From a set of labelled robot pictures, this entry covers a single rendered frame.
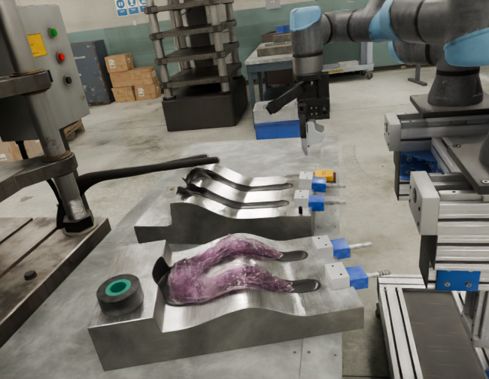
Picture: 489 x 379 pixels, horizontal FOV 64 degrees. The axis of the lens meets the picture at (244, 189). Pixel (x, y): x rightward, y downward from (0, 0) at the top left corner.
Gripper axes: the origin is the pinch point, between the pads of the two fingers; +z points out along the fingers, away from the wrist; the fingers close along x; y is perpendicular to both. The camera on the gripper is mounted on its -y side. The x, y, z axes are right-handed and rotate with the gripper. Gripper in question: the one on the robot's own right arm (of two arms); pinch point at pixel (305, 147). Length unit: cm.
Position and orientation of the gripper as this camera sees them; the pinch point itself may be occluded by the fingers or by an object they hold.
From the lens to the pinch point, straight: 111.6
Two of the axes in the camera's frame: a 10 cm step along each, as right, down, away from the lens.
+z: 1.2, 9.0, 4.2
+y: 9.7, -0.2, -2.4
